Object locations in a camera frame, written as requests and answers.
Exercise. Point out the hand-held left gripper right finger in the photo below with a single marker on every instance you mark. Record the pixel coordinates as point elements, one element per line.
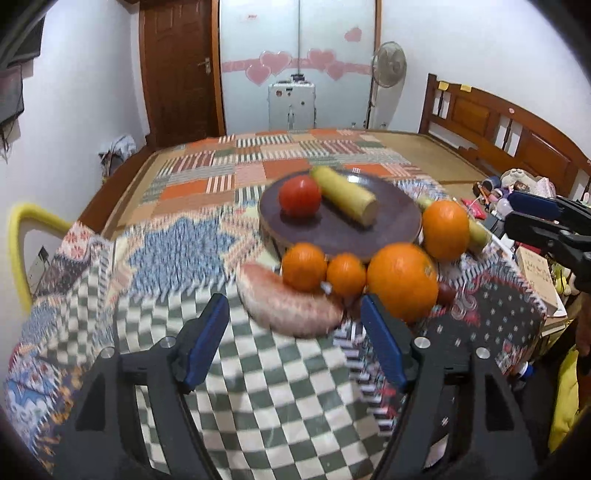
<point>383,344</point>

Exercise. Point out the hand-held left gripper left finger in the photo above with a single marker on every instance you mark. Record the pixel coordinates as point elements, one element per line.
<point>205,344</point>

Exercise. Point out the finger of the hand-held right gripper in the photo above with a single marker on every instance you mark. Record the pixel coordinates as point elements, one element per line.
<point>533,204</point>
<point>535,230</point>

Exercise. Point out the large orange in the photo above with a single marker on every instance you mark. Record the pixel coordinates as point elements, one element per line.
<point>401,281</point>

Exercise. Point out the small orange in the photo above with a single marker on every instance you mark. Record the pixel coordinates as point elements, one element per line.
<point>304,265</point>
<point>346,274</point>

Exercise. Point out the dark red jujube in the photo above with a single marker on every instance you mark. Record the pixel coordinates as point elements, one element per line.
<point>446,293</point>

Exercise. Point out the medium orange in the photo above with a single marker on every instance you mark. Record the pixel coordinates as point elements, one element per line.
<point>445,228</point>

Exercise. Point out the pink sweet potato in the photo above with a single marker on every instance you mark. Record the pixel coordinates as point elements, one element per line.
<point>286,302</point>

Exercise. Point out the brown round plate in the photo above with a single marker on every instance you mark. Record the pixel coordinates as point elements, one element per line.
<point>332,230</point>

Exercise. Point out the red tomato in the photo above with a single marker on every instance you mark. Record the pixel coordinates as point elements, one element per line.
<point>300,196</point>

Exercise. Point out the cardboard box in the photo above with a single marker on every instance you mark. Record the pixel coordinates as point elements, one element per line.
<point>538,277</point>

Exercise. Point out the pink packet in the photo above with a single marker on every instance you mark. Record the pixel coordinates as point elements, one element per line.
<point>475,208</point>

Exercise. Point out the multi-pattern printed cloth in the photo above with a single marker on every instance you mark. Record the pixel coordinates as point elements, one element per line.
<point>277,392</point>

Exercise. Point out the orange striped patchwork blanket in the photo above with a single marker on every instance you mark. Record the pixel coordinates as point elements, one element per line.
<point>221,180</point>

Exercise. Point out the yellow cloth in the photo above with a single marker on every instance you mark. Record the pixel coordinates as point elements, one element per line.
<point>567,397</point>

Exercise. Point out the white standing fan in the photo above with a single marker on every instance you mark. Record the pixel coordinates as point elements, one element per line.
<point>389,64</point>

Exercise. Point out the pile of clothes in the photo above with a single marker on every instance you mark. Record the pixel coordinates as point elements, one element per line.
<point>119,146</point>

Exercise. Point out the pink heart sticker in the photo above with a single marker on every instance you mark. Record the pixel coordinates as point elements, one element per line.
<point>353,34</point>

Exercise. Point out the white boxy appliance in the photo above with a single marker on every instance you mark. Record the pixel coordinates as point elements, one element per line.
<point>292,106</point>

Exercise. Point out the brown wooden door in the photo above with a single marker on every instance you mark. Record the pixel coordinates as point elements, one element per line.
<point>180,69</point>

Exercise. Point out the pink heart sticker band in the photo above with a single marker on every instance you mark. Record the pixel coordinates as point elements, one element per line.
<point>272,62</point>

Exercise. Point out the frosted glass sliding door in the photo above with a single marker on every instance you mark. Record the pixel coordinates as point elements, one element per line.
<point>258,27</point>

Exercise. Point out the white wall socket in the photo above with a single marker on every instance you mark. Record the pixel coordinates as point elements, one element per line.
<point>39,266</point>

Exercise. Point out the black wall television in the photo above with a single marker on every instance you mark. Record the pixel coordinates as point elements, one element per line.
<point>23,41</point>

